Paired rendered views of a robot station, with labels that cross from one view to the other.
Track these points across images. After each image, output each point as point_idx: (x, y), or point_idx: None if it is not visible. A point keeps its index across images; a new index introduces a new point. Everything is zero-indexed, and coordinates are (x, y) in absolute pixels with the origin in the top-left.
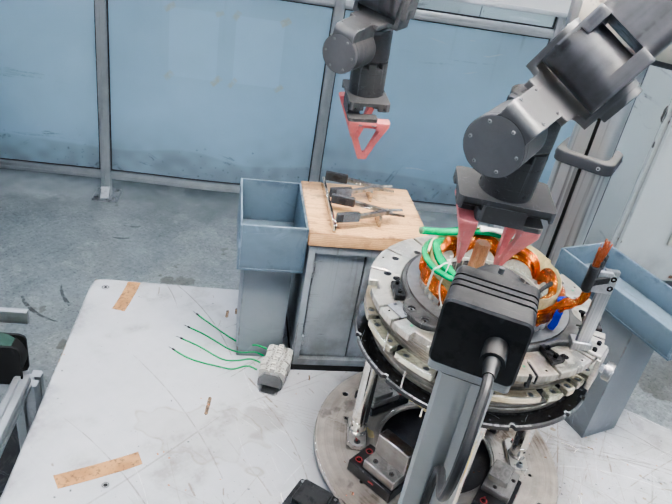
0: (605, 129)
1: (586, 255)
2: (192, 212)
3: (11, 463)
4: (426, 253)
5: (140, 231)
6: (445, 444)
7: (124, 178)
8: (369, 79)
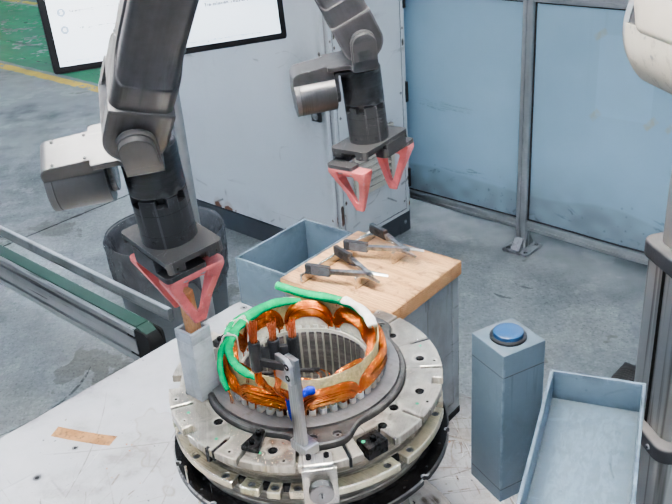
0: None
1: (605, 393)
2: (606, 285)
3: None
4: None
5: (528, 293)
6: None
7: (539, 231)
8: (352, 124)
